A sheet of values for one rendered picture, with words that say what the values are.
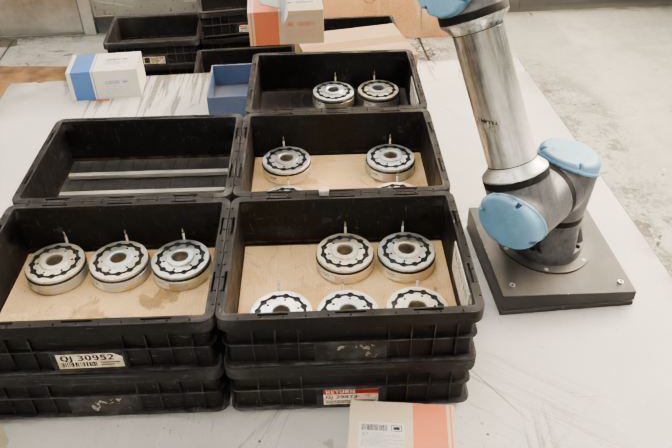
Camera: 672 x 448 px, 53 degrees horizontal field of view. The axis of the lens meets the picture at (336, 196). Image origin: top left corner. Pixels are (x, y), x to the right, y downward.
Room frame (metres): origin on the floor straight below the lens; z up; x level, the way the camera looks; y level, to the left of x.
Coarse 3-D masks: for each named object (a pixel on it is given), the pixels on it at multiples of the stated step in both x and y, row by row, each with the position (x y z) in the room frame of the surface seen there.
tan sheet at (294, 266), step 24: (264, 264) 0.90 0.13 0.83; (288, 264) 0.90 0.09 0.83; (312, 264) 0.90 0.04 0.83; (264, 288) 0.84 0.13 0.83; (288, 288) 0.84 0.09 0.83; (312, 288) 0.84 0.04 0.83; (336, 288) 0.84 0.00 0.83; (360, 288) 0.84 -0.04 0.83; (384, 288) 0.84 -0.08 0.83; (432, 288) 0.84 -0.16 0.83; (240, 312) 0.79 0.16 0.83
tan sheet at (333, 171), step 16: (256, 160) 1.24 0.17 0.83; (320, 160) 1.24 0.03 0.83; (336, 160) 1.24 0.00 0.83; (352, 160) 1.23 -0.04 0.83; (416, 160) 1.23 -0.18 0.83; (256, 176) 1.18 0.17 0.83; (320, 176) 1.18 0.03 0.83; (336, 176) 1.17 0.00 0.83; (352, 176) 1.17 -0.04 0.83; (368, 176) 1.17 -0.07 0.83; (416, 176) 1.17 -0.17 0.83
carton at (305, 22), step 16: (256, 0) 1.43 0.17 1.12; (288, 0) 1.43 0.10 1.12; (304, 0) 1.43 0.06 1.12; (320, 0) 1.42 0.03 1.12; (256, 16) 1.36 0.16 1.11; (272, 16) 1.37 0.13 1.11; (288, 16) 1.37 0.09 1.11; (304, 16) 1.37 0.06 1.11; (320, 16) 1.37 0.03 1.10; (256, 32) 1.36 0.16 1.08; (272, 32) 1.37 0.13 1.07; (288, 32) 1.37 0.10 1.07; (304, 32) 1.37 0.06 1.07; (320, 32) 1.37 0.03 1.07
